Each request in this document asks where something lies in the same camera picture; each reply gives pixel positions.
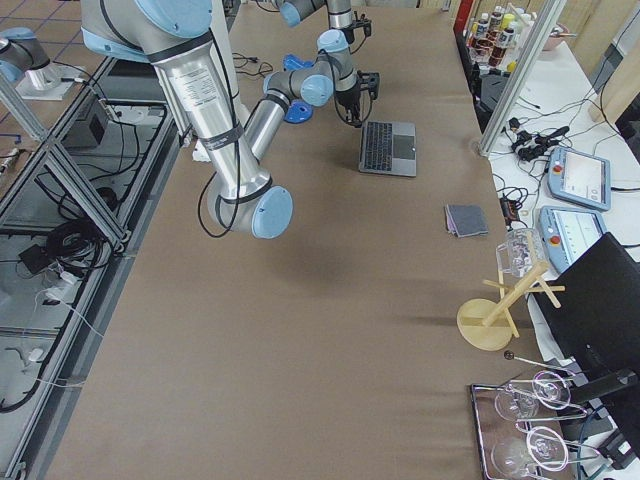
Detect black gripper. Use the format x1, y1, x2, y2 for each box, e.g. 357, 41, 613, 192
344, 12, 372, 42
334, 71, 380, 125

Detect blue teach pendant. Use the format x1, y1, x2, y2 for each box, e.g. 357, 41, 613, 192
547, 147, 611, 211
537, 206, 607, 273

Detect wooden mug tree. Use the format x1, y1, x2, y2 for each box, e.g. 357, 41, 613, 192
456, 261, 566, 351

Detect lower wine glass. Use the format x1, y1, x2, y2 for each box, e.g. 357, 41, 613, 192
490, 426, 569, 479

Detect black computer monitor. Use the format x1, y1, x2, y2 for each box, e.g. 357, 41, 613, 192
534, 233, 639, 453

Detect wine glass rack tray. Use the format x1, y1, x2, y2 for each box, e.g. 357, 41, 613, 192
469, 361, 602, 479

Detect aluminium frame post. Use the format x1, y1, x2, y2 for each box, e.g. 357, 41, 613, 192
478, 0, 566, 158

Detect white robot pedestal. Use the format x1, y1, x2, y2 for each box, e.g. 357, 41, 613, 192
192, 0, 251, 164

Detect copper wire bottle rack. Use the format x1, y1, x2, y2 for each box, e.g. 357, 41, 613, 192
465, 2, 536, 72

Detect grey laptop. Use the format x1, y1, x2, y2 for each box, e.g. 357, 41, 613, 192
358, 120, 417, 177

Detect upper blue teach pendant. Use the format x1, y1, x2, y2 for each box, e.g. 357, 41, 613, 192
547, 147, 611, 211

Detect clear glass mug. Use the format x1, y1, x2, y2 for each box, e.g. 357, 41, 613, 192
496, 228, 547, 278

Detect grey folded cloths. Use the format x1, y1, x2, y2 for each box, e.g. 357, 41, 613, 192
444, 204, 489, 238

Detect black lamp power cable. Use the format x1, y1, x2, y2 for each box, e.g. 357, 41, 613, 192
232, 52, 281, 81

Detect blue desk lamp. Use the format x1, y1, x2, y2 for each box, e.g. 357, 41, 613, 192
282, 53, 314, 124

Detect upper wine glass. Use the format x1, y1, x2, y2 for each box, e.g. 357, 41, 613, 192
494, 370, 570, 421

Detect lower blue teach pendant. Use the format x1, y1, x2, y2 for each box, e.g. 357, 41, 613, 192
537, 206, 607, 273

